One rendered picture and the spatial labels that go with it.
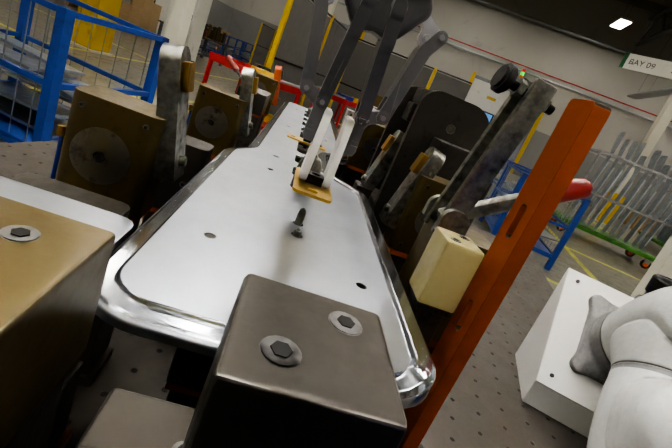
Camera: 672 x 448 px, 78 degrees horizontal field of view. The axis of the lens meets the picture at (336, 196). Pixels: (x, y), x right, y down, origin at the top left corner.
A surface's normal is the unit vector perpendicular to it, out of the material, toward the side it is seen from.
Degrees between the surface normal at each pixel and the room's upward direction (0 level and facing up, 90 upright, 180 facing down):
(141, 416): 0
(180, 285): 0
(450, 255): 90
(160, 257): 0
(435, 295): 90
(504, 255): 90
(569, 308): 47
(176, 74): 90
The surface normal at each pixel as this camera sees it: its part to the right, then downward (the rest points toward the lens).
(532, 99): 0.05, 0.30
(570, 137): -0.93, -0.34
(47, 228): 0.37, -0.89
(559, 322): 0.01, -0.51
